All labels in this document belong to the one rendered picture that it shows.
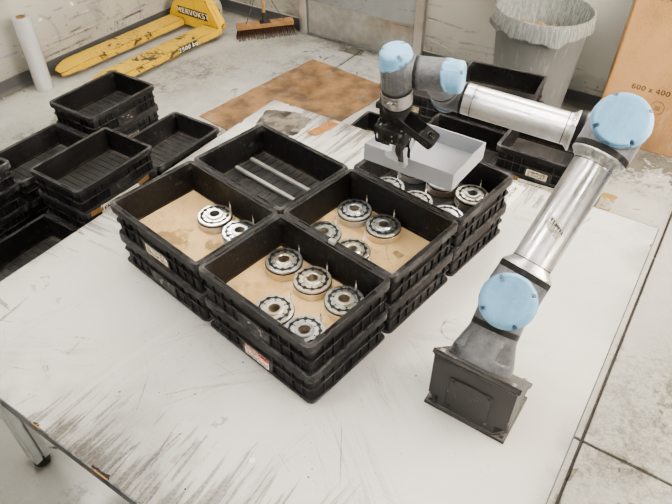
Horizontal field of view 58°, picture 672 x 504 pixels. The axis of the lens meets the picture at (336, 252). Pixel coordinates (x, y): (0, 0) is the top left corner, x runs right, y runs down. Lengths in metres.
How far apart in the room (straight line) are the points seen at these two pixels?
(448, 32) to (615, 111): 3.32
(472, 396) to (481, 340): 0.13
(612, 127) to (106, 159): 2.16
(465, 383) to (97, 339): 0.99
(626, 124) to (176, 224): 1.23
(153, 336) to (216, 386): 0.26
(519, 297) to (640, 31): 2.90
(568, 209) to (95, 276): 1.35
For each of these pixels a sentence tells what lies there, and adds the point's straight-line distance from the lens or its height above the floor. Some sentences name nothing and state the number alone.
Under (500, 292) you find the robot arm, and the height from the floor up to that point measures 1.10.
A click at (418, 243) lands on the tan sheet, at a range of 1.78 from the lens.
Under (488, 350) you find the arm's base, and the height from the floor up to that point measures 0.91.
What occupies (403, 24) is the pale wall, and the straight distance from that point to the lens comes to 4.70.
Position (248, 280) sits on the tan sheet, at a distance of 1.67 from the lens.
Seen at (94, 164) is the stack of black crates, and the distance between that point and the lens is 2.89.
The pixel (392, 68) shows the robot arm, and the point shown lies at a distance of 1.42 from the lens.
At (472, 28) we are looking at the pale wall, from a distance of 4.51.
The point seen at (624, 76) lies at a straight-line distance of 4.07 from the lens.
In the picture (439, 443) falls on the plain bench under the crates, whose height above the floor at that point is 0.70.
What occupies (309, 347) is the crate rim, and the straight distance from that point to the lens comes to 1.37.
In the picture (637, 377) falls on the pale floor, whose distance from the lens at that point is 2.75.
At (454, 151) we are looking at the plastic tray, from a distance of 1.79.
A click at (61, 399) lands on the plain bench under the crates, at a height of 0.70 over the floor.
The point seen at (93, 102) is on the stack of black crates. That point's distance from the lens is 3.39.
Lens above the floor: 1.99
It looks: 42 degrees down
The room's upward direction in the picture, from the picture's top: straight up
